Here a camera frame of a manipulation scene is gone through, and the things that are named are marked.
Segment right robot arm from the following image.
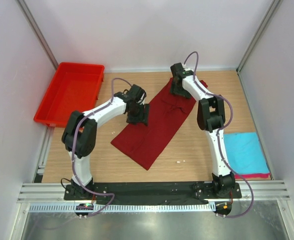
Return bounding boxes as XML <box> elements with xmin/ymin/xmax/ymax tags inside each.
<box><xmin>170</xmin><ymin>63</ymin><xmax>236</xmax><ymax>198</ymax></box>

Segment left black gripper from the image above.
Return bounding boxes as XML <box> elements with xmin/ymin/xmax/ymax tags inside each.
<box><xmin>127</xmin><ymin>102</ymin><xmax>149</xmax><ymax>126</ymax></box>

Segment dark red t-shirt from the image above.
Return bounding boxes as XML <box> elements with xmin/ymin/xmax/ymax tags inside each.
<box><xmin>111</xmin><ymin>78</ymin><xmax>196</xmax><ymax>170</ymax></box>

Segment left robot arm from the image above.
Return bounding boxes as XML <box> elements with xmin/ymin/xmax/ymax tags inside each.
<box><xmin>61</xmin><ymin>84</ymin><xmax>150</xmax><ymax>200</ymax></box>

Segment red plastic bin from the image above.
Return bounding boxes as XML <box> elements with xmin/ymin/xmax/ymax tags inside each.
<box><xmin>33</xmin><ymin>62</ymin><xmax>105</xmax><ymax>128</ymax></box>

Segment folded blue t-shirt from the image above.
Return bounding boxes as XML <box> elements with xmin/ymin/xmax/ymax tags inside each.
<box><xmin>224</xmin><ymin>132</ymin><xmax>270</xmax><ymax>174</ymax></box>

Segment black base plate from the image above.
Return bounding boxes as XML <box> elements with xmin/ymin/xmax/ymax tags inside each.
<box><xmin>63</xmin><ymin>180</ymin><xmax>242</xmax><ymax>206</ymax></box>

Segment white slotted cable duct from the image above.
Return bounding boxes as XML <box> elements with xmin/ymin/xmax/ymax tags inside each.
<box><xmin>28</xmin><ymin>202</ymin><xmax>216</xmax><ymax>213</ymax></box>

